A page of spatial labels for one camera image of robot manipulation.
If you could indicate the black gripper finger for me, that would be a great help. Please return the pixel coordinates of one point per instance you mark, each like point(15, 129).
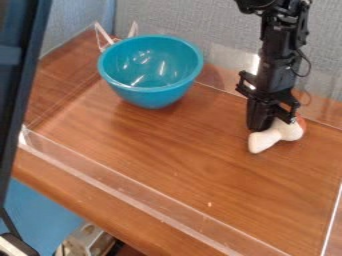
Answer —
point(260, 115)

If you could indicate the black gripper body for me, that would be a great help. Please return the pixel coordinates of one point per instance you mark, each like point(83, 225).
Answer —
point(272, 85)

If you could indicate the white brown toy mushroom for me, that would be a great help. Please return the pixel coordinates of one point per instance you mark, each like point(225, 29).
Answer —
point(280, 132)

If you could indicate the blue plastic bowl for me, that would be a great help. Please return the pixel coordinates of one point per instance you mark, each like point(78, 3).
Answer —
point(151, 69)

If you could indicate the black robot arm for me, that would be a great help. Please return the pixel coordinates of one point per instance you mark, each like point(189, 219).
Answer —
point(284, 28)

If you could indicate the clear acrylic back barrier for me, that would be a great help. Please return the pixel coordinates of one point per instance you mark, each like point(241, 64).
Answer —
point(225, 62)

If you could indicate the clear acrylic barrier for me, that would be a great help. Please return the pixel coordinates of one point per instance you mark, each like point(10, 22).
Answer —
point(225, 62)
point(174, 213)

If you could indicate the clear acrylic front barrier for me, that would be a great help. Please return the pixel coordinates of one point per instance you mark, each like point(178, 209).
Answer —
point(174, 213)

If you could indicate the black stand leg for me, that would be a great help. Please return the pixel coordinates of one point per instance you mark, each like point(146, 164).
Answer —
point(12, 245)

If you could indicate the clear acrylic corner bracket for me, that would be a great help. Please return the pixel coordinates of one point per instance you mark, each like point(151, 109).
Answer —
point(106, 40)

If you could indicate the dark blue metal post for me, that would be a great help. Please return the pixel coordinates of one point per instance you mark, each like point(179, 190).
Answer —
point(23, 24)

